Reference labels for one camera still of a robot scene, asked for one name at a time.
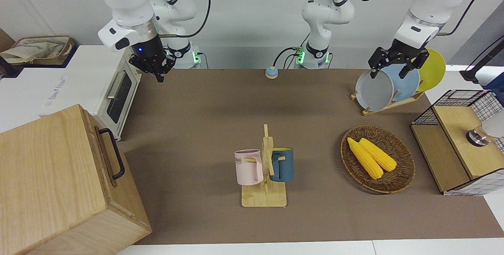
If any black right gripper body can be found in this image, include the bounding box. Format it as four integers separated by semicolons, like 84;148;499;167
129;36;176;75

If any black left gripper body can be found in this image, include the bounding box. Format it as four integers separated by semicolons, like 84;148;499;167
368;38;430;68

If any light wooden drawer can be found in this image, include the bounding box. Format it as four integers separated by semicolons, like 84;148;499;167
83;107;138;218

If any light blue plate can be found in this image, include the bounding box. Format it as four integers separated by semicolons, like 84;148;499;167
382;64;421;102

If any grey plate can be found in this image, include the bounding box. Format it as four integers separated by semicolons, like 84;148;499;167
355;69;395;112

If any yellow plate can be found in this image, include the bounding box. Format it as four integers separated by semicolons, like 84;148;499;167
411;49;447;92

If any wooden plate rack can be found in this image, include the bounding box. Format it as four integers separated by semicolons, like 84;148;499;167
350;89;425;117

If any white toaster oven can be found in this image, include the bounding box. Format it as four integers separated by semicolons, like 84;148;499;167
39;45;142;141

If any brown table mat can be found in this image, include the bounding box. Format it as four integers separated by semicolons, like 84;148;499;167
117;68;504;246

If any black stand pole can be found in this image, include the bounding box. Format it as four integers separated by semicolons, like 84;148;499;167
460;36;504;82

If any yellow corn cob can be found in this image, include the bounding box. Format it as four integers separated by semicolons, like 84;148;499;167
359;138;397;172
346;137;384;180

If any tray with beige cloth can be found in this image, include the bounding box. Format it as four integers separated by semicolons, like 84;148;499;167
0;35;76;69

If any blue object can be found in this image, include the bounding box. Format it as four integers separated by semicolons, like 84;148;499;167
484;83;504;106

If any small metal cup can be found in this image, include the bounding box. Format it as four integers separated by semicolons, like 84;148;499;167
466;109;504;147

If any wicker basket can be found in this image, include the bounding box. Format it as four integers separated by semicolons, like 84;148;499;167
341;125;416;195

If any beige cloth bag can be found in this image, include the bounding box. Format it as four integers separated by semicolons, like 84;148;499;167
1;37;71;65

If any pink mug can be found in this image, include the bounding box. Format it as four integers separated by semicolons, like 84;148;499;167
234;149;264;186

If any dark blue mug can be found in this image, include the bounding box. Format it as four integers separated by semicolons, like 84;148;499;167
270;147;294;183

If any light wooden cabinet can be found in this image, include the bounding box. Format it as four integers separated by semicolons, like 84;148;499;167
0;104;152;255

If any white oven door handle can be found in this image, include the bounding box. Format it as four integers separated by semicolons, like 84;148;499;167
106;71;127;100

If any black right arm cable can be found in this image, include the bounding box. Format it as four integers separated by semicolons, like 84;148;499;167
157;0;211;39

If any wire and wood shelf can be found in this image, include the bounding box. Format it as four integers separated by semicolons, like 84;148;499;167
410;89;504;197

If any black metal drawer handle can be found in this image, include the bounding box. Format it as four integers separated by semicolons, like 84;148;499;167
98;128;126;180

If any black button cable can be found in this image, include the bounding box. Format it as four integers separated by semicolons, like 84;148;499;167
273;46;300;69

